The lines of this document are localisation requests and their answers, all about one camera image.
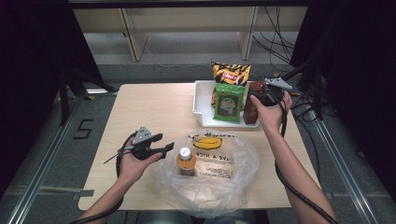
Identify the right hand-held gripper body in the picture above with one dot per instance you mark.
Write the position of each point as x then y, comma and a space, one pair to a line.
275, 84

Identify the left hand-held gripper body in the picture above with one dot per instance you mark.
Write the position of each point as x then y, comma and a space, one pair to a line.
141, 137

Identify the black yellow chips packet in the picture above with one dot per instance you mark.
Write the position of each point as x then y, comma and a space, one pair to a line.
230, 73

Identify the green snack packet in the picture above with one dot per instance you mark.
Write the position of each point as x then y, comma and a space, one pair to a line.
229, 104

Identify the white plastic bin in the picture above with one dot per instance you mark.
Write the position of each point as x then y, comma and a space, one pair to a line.
204, 105

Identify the clear printed plastic bag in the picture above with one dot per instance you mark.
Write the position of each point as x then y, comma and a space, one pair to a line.
239, 174

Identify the person's right hand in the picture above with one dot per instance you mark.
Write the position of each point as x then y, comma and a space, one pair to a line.
272, 116

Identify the person's left hand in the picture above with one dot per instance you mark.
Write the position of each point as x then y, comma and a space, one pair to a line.
134, 169

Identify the orange juice bottle white cap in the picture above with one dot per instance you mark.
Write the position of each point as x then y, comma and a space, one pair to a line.
186, 161

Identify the black tripod stand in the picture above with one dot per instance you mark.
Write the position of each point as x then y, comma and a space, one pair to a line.
317, 93
63, 99

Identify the black curtain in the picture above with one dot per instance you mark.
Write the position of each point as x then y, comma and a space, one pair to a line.
358, 77
28, 77

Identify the light wooden desk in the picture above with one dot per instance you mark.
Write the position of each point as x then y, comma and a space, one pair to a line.
186, 18

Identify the aluminium floor rail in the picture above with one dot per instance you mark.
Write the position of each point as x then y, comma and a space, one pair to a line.
40, 174
348, 180

